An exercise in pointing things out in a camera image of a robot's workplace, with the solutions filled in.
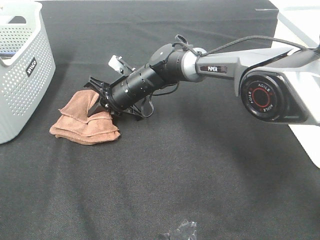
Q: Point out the black table cloth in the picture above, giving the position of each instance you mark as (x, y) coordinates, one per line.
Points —
(200, 157)

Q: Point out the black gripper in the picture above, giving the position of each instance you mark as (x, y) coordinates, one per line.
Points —
(105, 102)

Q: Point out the brown towel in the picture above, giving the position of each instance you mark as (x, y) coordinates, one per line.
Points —
(76, 126)

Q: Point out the grey perforated plastic basket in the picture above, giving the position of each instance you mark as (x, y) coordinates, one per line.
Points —
(27, 65)

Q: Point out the white box with grey rim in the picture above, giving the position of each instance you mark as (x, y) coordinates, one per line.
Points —
(299, 21)

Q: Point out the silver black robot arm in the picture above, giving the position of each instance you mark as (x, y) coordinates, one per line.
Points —
(276, 85)

